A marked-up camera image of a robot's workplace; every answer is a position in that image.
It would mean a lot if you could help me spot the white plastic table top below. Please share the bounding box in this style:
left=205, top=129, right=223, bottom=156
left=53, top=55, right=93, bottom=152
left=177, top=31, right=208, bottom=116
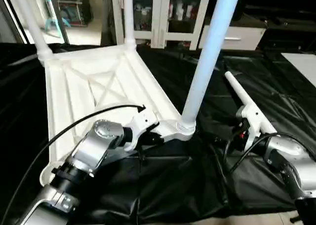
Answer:
left=39, top=40, right=197, bottom=187

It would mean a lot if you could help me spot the black mat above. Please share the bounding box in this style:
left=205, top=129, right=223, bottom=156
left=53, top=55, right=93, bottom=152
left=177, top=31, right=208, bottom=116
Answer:
left=0, top=40, right=316, bottom=225

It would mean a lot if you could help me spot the white flat panel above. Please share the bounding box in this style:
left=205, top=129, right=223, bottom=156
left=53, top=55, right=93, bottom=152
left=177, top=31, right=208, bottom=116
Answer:
left=281, top=52, right=316, bottom=87

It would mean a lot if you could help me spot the black metal bench leg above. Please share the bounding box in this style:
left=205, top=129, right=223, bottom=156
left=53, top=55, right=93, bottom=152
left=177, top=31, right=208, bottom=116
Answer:
left=289, top=213, right=304, bottom=224

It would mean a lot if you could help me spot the white drawer unit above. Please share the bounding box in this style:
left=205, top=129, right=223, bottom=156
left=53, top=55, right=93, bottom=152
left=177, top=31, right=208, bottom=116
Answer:
left=197, top=23, right=267, bottom=51

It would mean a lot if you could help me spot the white glass-door cabinet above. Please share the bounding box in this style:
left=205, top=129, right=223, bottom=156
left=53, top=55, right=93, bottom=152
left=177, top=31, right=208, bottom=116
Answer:
left=111, top=0, right=214, bottom=50

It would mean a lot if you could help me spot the dark storage box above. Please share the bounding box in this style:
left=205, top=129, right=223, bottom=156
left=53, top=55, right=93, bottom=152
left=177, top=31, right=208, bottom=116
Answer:
left=58, top=0, right=92, bottom=27

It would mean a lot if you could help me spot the light blue metal frame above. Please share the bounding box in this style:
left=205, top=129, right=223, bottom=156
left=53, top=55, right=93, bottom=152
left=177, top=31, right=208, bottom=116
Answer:
left=44, top=0, right=73, bottom=44

